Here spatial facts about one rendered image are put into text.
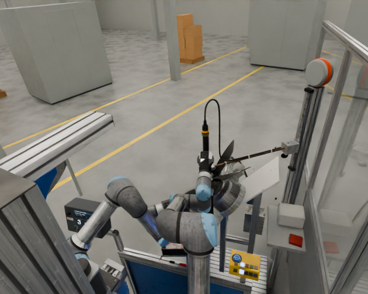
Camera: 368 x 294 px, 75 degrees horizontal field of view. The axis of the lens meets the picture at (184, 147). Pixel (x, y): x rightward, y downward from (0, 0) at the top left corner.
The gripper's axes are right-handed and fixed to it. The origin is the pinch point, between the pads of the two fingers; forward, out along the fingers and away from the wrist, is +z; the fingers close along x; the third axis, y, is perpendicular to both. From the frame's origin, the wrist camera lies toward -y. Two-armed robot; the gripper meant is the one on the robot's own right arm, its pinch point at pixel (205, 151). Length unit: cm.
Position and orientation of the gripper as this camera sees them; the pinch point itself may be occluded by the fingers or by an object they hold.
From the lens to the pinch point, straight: 147.5
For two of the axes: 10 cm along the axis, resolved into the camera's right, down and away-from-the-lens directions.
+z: 1.2, -5.6, 8.2
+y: 0.7, 8.3, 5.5
